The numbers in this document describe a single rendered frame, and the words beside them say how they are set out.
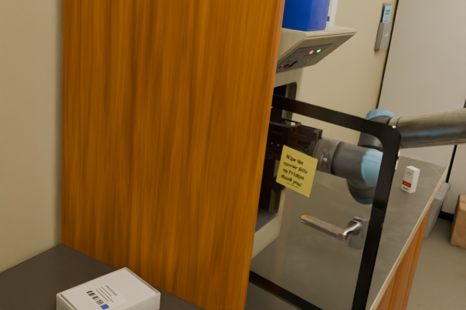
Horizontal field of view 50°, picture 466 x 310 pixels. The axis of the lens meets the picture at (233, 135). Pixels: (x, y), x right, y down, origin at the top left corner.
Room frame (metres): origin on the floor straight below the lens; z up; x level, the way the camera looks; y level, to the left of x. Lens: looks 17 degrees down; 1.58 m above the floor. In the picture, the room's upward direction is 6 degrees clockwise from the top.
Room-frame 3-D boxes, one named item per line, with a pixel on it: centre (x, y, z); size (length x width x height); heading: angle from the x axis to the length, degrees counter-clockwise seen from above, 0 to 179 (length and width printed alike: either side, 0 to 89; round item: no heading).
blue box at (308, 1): (1.00, -0.09, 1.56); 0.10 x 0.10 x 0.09; 62
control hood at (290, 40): (1.08, -0.13, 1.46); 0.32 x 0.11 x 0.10; 152
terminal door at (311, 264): (0.87, -0.14, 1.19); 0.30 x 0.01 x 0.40; 52
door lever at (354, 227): (0.80, -0.18, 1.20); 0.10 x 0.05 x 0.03; 52
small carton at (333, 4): (1.13, -0.16, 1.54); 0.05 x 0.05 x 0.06; 69
